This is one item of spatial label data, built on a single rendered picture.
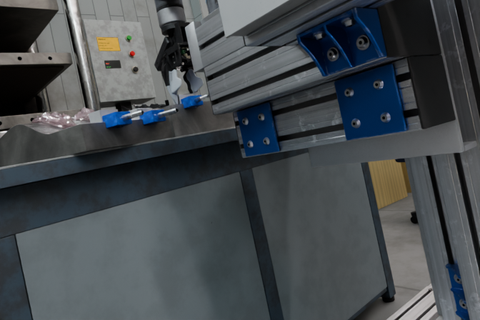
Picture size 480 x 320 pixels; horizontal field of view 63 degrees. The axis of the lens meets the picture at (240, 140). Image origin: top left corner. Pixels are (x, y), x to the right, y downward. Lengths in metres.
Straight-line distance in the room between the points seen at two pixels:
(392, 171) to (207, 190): 2.61
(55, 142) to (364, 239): 1.17
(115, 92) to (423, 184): 1.53
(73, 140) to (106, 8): 3.38
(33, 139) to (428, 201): 0.80
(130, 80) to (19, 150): 1.10
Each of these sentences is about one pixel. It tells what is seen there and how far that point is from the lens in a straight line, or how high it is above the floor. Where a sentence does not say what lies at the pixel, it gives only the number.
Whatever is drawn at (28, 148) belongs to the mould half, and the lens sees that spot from 0.97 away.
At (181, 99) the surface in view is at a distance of 1.08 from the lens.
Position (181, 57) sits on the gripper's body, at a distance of 1.05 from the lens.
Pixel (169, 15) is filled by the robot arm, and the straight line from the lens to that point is 1.11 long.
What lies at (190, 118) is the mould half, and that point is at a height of 0.85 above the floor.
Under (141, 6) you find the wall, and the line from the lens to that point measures 4.33.
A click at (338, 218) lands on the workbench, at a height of 0.41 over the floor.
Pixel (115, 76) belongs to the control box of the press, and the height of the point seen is 1.19.
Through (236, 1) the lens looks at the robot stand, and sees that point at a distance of 0.47.
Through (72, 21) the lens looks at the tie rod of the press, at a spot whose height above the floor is 1.40.
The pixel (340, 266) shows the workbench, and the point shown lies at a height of 0.25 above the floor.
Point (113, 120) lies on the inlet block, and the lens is 0.84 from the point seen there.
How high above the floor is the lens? 0.75
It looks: level
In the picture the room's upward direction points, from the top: 12 degrees counter-clockwise
